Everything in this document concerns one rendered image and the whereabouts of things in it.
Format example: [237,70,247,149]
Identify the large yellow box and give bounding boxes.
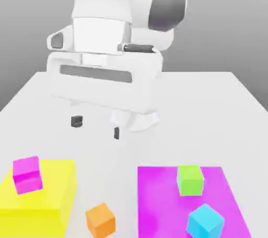
[0,159,79,238]

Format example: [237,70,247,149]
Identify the large magenta box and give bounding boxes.
[137,165,253,238]

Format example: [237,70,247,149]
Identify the small orange cube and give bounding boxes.
[85,202,116,238]

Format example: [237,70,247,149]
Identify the small magenta cube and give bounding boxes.
[12,155,44,195]

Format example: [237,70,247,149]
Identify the small green cube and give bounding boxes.
[176,164,205,197]

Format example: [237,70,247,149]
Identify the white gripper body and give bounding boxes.
[46,51,164,116]

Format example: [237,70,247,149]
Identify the small cyan cube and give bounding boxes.
[186,203,226,238]

